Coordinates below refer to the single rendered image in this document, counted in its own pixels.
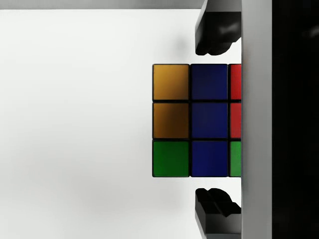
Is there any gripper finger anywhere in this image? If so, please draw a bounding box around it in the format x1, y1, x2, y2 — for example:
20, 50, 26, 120
194, 0, 242, 56
194, 188, 242, 239

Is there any puzzle cube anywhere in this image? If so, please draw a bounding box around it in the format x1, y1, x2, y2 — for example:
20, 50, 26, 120
152, 63, 242, 178

